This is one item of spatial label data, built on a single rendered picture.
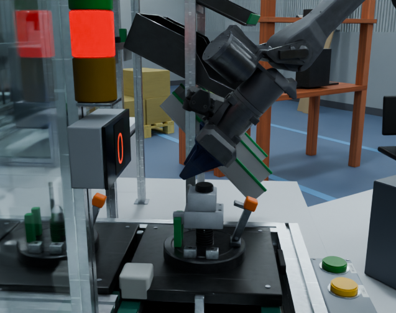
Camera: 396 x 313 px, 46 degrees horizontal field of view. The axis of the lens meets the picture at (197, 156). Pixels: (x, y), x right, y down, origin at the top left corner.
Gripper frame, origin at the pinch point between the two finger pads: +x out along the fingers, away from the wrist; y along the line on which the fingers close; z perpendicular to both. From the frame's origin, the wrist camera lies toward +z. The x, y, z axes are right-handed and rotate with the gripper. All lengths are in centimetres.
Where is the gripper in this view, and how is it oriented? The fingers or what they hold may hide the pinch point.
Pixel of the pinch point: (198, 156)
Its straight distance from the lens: 75.5
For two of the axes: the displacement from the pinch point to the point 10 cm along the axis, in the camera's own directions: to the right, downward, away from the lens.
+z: -7.4, -6.6, -1.3
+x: -6.7, 7.1, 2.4
